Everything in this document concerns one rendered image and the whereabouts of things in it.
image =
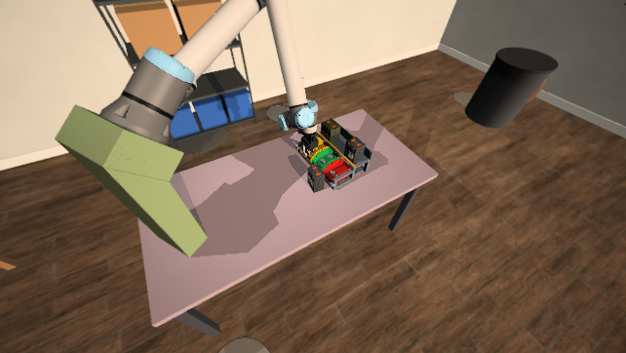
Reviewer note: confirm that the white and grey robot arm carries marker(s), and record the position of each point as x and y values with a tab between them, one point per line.
154	93

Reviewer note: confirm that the red open bin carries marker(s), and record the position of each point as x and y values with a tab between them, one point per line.
339	166

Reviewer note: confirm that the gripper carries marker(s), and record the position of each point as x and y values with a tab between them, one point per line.
309	145

